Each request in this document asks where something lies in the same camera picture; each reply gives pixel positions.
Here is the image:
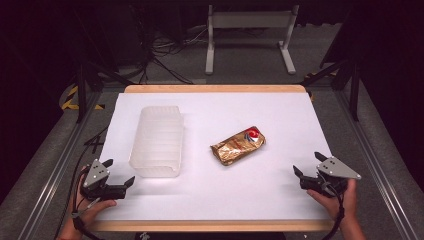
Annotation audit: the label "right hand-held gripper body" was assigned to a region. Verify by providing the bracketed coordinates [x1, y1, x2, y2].
[299, 156, 362, 198]

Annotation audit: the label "translucent plastic container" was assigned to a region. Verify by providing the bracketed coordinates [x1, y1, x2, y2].
[128, 105, 185, 179]

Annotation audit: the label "black tripod stand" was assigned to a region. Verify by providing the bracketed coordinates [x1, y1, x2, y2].
[299, 58, 362, 122]
[73, 58, 136, 124]

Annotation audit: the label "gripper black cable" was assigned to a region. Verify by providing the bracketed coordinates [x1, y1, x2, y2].
[53, 165, 101, 240]
[319, 181, 346, 240]

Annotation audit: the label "yellow black floor tape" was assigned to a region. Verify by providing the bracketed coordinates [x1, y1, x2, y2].
[59, 84, 106, 111]

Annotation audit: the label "gold snack packet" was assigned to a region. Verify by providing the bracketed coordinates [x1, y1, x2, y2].
[209, 125, 267, 167]

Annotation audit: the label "person's right hand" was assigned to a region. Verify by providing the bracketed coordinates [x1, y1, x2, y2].
[306, 178, 358, 222]

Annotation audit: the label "aluminium rail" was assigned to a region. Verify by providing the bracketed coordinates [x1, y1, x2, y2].
[333, 89, 419, 240]
[18, 90, 103, 240]

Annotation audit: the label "white metal stand frame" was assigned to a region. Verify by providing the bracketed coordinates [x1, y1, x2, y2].
[204, 4, 300, 76]

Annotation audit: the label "black floor cables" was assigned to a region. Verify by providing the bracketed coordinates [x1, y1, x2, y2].
[131, 6, 209, 85]

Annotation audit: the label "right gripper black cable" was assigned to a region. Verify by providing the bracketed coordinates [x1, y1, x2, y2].
[319, 181, 346, 240]

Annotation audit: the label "person's left hand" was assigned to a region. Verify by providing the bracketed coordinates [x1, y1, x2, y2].
[68, 166, 118, 232]

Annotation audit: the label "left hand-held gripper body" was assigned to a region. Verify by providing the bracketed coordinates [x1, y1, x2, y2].
[79, 158, 128, 202]

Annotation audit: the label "white paper sheet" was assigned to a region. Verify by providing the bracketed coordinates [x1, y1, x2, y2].
[95, 91, 333, 222]

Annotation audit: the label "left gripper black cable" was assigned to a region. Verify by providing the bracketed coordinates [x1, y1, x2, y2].
[53, 165, 101, 240]

